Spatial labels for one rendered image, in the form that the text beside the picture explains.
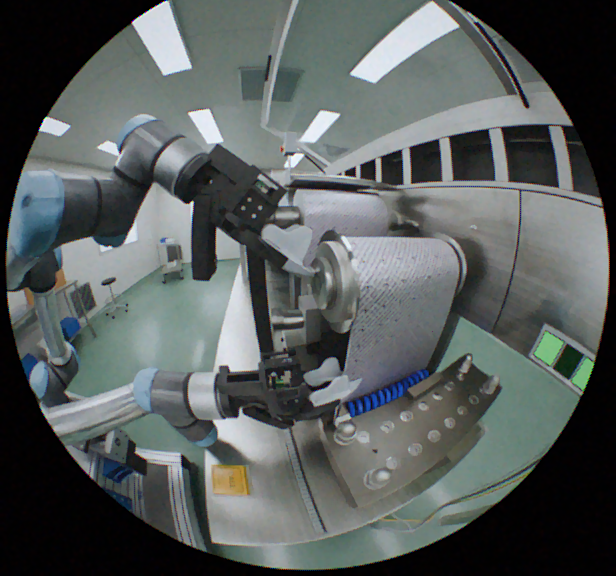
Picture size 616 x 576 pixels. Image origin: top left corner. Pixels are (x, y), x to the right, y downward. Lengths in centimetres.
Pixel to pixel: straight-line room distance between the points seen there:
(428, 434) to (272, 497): 31
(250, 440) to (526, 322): 62
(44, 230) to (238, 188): 21
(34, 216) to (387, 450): 48
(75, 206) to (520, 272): 62
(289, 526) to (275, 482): 11
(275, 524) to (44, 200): 52
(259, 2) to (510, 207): 160
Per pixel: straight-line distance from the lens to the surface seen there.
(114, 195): 27
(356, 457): 33
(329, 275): 22
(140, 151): 28
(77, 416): 46
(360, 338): 25
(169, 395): 29
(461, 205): 48
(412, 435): 37
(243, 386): 24
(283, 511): 45
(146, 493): 143
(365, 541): 142
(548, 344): 45
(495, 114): 51
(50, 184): 22
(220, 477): 45
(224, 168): 24
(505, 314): 45
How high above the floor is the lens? 134
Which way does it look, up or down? 17 degrees down
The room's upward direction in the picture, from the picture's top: straight up
